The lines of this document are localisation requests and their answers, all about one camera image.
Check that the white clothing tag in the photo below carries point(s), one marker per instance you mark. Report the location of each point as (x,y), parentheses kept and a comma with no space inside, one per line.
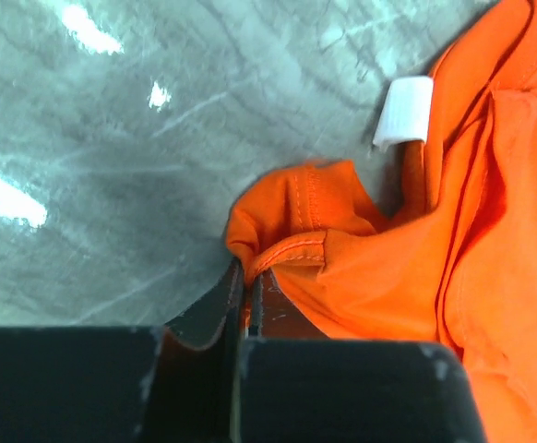
(406,111)

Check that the orange t shirt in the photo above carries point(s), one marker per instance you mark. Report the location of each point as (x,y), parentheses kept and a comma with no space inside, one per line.
(457,264)

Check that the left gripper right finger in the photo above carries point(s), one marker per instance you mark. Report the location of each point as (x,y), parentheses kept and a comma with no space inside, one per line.
(297,385)

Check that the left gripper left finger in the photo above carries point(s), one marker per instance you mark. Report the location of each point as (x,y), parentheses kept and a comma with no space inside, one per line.
(157,383)

